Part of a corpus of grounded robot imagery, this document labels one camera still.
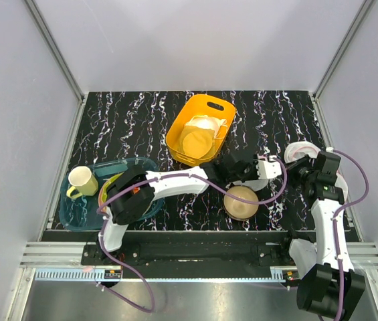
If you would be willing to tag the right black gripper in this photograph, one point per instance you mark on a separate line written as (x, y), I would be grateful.
(292, 166)

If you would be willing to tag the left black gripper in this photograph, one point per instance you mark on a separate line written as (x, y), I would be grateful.
(255, 174)

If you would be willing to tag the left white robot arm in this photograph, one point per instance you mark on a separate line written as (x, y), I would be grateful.
(131, 195)

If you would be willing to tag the flat pink-rimmed mesh bag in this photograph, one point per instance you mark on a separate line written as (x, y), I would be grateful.
(342, 184)

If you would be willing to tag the pale yellow mug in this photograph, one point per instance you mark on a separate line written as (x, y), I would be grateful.
(82, 183)

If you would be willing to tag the white mesh laundry bag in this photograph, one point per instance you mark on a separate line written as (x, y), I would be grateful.
(254, 185)

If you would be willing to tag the teal transparent tray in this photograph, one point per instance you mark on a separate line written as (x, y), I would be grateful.
(80, 214)

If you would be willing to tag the beige bra in basket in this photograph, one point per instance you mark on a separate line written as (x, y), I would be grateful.
(199, 134)

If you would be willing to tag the yellow-green dotted plate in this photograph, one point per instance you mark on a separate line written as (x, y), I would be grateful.
(110, 181)

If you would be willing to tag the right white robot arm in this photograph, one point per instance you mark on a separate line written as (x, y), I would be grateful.
(329, 285)

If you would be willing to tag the pink plate under green plate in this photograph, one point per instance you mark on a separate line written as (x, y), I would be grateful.
(102, 197)

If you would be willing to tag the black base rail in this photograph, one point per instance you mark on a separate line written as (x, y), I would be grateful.
(263, 248)

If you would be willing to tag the yellow plastic basket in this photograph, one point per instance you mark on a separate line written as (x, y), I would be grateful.
(200, 104)

